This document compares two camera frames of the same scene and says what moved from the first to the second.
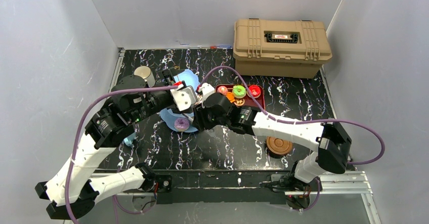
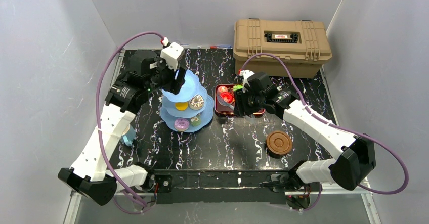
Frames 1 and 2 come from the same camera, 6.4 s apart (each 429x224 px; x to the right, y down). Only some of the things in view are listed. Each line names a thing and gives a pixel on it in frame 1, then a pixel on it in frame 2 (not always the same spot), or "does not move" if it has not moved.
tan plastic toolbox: [280, 48] does not move
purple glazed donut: [181, 124] does not move
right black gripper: [200, 116] -> [244, 100]
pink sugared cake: [222, 89] does not move
